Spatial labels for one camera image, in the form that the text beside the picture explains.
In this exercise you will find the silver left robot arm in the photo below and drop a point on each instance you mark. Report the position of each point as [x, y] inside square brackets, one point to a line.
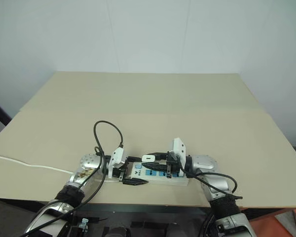
[88, 163]

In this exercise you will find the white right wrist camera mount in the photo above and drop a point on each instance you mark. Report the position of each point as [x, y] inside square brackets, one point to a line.
[178, 146]

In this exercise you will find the grey cloth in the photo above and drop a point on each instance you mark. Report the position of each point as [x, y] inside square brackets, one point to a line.
[288, 218]

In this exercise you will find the white charger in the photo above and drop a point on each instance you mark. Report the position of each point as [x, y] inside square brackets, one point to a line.
[148, 158]

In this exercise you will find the white power strip blue sockets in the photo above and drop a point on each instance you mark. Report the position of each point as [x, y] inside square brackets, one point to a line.
[160, 179]

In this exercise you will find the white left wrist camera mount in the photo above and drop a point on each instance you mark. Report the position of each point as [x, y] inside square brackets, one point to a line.
[117, 155]

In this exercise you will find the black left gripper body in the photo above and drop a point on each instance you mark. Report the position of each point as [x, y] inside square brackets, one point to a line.
[121, 171]

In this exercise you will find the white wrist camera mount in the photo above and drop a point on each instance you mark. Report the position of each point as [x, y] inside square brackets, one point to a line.
[178, 146]
[117, 155]

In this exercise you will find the dark rounded shape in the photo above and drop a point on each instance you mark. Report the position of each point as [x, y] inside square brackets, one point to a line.
[118, 232]

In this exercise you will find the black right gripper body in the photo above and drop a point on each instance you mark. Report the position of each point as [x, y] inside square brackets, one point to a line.
[173, 166]

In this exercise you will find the small metal bracket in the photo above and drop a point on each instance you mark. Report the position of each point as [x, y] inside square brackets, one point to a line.
[84, 224]

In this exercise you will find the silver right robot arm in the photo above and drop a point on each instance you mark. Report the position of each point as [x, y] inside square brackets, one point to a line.
[204, 163]

